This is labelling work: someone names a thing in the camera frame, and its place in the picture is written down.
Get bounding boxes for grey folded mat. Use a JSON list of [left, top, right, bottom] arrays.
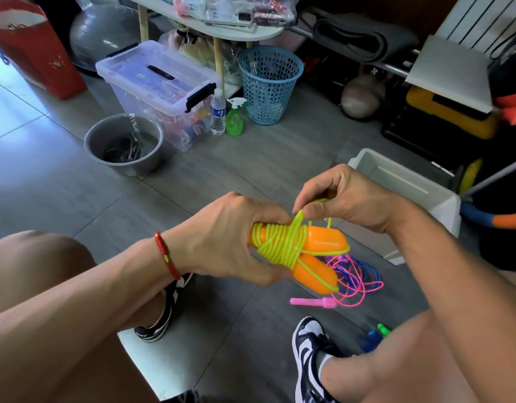
[[308, 11, 420, 64]]

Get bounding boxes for person's left hand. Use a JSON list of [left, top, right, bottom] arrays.
[[166, 192, 294, 288]]

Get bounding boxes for black white right shoe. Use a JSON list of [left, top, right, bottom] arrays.
[[292, 316, 347, 403]]

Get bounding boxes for grey metal basin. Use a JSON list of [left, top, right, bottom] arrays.
[[83, 113, 166, 179]]

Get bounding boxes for navy patterned shorts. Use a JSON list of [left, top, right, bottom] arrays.
[[161, 388, 200, 403]]

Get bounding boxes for white radiator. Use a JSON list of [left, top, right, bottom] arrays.
[[436, 0, 516, 51]]

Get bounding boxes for red bag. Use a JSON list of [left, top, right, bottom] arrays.
[[0, 0, 88, 101]]

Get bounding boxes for person's leg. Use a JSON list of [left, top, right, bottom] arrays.
[[0, 231, 171, 403], [321, 273, 516, 403]]

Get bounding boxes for white metal pole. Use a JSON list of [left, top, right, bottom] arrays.
[[461, 155, 516, 198]]

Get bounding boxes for clear plastic bag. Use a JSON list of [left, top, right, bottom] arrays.
[[241, 0, 301, 27]]

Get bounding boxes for yellow black case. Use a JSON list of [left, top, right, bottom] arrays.
[[406, 86, 501, 141]]

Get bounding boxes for black white left shoe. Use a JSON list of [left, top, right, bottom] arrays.
[[134, 273, 196, 343]]

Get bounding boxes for black red inflatable toy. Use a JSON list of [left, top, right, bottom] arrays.
[[488, 38, 516, 126]]

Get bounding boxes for red string bracelet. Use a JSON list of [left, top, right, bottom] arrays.
[[154, 231, 182, 281]]

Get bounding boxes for person's right hand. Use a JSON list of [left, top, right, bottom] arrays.
[[292, 164, 414, 235]]

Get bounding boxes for small plastic water bottle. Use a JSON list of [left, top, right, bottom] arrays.
[[209, 92, 228, 137]]

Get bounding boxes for yellow rope orange handles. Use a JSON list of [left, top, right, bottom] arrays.
[[249, 197, 351, 296]]

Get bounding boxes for clear bin with black latches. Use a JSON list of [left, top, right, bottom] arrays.
[[96, 40, 223, 153]]

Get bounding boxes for grey flat board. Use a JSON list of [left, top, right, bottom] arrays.
[[404, 35, 496, 114]]

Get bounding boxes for person's left leg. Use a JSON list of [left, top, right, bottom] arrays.
[[0, 231, 171, 403]]

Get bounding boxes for pink white packet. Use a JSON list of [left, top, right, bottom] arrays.
[[174, 0, 209, 20]]

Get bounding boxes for green spray bottle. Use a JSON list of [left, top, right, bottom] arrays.
[[224, 97, 247, 137]]

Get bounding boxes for pink jump rope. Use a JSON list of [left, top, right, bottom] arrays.
[[290, 251, 385, 310]]

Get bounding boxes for person's right forearm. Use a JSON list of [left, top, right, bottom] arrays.
[[388, 205, 516, 403]]

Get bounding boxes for red rope blue-handled jump rope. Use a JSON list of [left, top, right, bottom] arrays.
[[361, 330, 383, 353]]

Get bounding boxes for brown ball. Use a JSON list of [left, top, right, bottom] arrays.
[[340, 73, 387, 121]]

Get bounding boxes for black white shoe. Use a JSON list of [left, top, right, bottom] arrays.
[[134, 273, 196, 343], [292, 316, 347, 403]]

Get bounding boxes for grey exercise ball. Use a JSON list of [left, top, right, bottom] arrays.
[[69, 4, 142, 76]]

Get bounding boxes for white plastic bin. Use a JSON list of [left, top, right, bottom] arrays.
[[333, 147, 463, 266]]

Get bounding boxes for white round table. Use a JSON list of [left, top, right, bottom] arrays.
[[124, 0, 286, 97]]

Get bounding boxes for person's right leg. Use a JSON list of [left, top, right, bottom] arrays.
[[321, 273, 516, 403]]

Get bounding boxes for blue mesh plastic basket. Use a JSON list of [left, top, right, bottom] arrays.
[[237, 46, 305, 126]]

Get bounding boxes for multicoloured hula hoop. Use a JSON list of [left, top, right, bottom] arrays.
[[459, 159, 516, 230]]

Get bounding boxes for person's left forearm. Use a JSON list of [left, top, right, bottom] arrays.
[[0, 243, 179, 403]]

